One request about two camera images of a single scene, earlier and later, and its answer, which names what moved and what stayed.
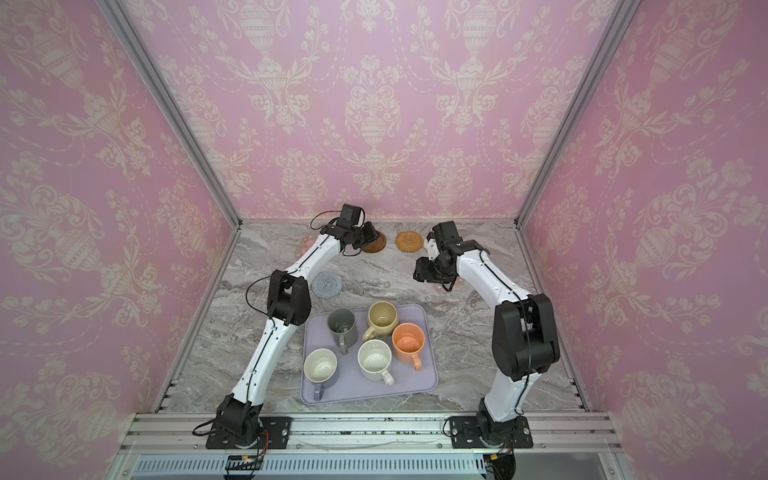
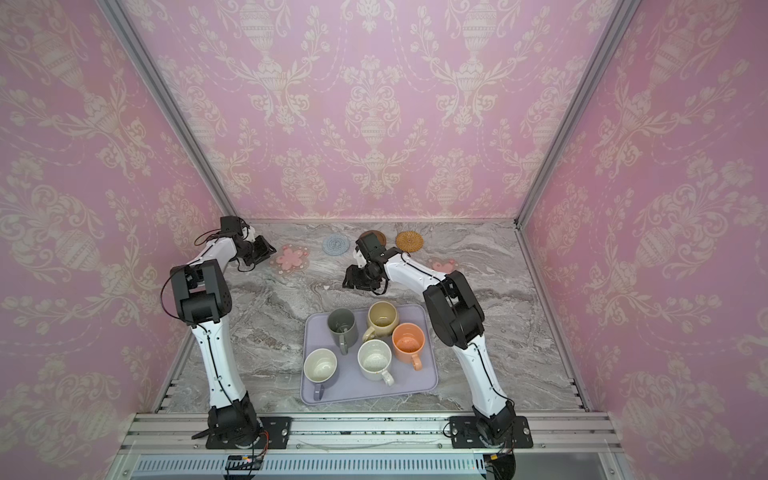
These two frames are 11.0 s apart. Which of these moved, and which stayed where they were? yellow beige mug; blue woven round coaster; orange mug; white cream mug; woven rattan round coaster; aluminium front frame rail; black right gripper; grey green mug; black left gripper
Moved: black left gripper; black right gripper; blue woven round coaster
Stayed: white cream mug; yellow beige mug; grey green mug; orange mug; aluminium front frame rail; woven rattan round coaster
